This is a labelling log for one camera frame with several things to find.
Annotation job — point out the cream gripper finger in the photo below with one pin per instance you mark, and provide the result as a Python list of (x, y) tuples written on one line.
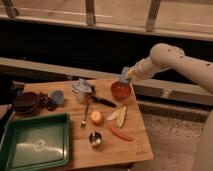
[(128, 80)]

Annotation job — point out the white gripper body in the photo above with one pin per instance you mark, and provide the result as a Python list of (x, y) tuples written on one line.
[(143, 69)]

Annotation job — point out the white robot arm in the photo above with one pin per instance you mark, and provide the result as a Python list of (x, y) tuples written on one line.
[(163, 57)]

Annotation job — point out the red bowl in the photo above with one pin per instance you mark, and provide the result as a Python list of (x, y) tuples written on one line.
[(120, 90)]

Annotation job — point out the dark brown bowl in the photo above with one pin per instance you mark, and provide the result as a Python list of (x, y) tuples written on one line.
[(25, 103)]

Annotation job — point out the pale banana slice left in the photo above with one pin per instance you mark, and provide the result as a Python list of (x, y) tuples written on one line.
[(113, 115)]

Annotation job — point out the crumpled white blue cloth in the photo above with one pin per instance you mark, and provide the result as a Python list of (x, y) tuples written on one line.
[(81, 89)]

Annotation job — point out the wooden cutting board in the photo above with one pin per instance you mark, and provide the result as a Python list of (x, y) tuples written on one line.
[(112, 150)]

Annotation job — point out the yellow round fruit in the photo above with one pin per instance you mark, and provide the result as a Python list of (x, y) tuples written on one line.
[(97, 118)]

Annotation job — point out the orange carrot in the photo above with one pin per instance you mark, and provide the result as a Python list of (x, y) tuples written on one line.
[(120, 134)]

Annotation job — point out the metal spoon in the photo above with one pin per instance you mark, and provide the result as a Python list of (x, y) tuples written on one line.
[(83, 122)]

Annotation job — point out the small metal cup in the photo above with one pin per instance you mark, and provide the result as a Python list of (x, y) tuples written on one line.
[(95, 139)]

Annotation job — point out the blue cup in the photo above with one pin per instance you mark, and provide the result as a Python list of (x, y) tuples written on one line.
[(58, 97)]

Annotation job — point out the dark grape bunch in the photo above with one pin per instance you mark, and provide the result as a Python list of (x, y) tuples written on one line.
[(46, 102)]

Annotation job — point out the green plastic tray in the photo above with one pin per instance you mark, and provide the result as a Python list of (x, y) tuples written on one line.
[(36, 143)]

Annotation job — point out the black handled knife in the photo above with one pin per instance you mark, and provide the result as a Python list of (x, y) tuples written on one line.
[(103, 101)]

